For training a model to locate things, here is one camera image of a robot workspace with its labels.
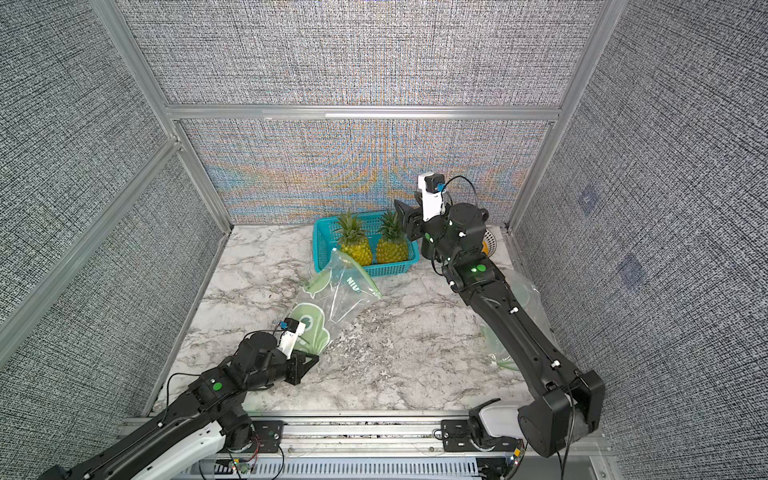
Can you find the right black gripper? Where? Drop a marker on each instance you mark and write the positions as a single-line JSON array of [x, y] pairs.
[[416, 223]]

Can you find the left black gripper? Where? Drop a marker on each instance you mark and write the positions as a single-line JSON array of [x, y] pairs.
[[298, 368]]

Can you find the yellow pineapple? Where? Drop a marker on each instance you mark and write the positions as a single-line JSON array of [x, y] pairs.
[[392, 246]]

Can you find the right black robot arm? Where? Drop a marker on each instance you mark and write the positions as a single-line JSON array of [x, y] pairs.
[[567, 402]]

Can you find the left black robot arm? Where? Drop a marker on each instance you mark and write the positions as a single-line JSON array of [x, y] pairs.
[[207, 417]]

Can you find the teal plastic basket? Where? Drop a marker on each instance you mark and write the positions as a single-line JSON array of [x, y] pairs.
[[371, 239]]

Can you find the patterned bowl with yellow food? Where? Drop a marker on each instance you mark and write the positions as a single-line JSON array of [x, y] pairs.
[[489, 243]]

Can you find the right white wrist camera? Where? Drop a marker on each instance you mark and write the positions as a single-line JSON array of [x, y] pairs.
[[431, 186]]

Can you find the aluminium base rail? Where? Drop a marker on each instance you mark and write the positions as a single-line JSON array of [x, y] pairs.
[[374, 445]]

